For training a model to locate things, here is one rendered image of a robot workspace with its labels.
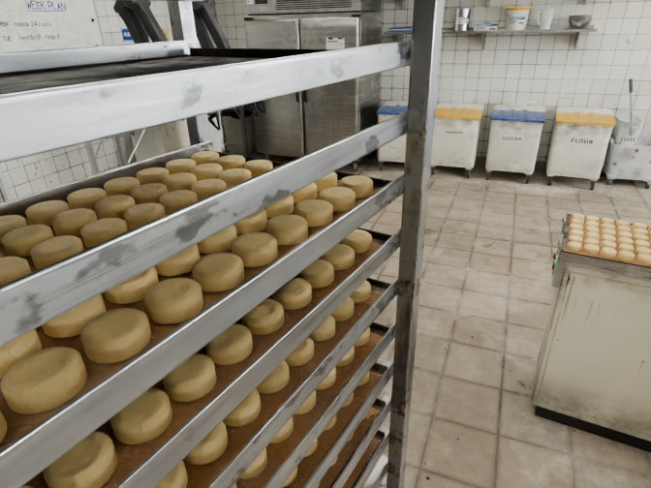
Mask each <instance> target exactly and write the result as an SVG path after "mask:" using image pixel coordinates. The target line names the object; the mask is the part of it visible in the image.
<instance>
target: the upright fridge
mask: <svg viewBox="0 0 651 488"><path fill-rule="evenodd" d="M244 4H245V14H247V15H248V16H247V17H244V20H245V31H246V41H247V48H280V49H326V38H344V48H351V47H359V46H372V45H379V44H380V43H381V29H382V13H381V10H382V0H244ZM379 98H380V73H376V74H373V75H369V76H361V77H357V78H353V79H349V80H345V81H340V82H336V83H332V84H329V85H325V86H321V87H316V88H312V89H308V90H304V91H300V92H296V93H292V94H288V95H284V96H280V97H276V98H271V99H267V100H264V104H265V113H262V112H261V111H260V110H259V109H258V108H257V110H258V114H259V116H258V117H256V116H255V115H254V122H255V132H256V143H257V154H260V155H262V154H265V159H266V160H269V156H268V155H277V156H288V157H298V158H299V157H301V156H303V155H306V154H308V153H310V152H313V151H315V150H317V149H320V148H322V147H324V146H327V145H329V144H331V143H334V142H335V141H337V140H340V139H342V138H344V137H348V136H350V135H353V134H355V133H357V132H359V131H362V130H364V129H366V128H369V127H371V126H373V125H376V124H378V114H376V112H377V111H378V110H379Z"/></svg>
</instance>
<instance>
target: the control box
mask: <svg viewBox="0 0 651 488"><path fill-rule="evenodd" d="M563 235H564V234H561V235H560V239H559V244H560V243H561V245H562V241H563ZM559 244H558V248H557V249H558V252H556V257H557V259H556V258H555V261H556V262H555V261H554V262H555V266H554V270H552V271H553V272H552V281H551V286H552V287H555V288H559V286H560V282H561V278H562V274H563V270H564V266H565V265H566V263H565V262H561V261H558V256H559V252H560V250H559Z"/></svg>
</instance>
